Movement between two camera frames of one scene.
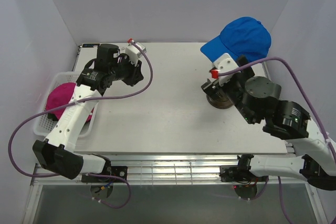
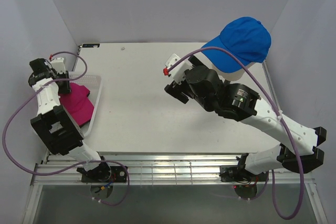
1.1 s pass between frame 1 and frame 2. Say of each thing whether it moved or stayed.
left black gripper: moved
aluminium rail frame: stayed
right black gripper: moved
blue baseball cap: stayed
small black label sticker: stayed
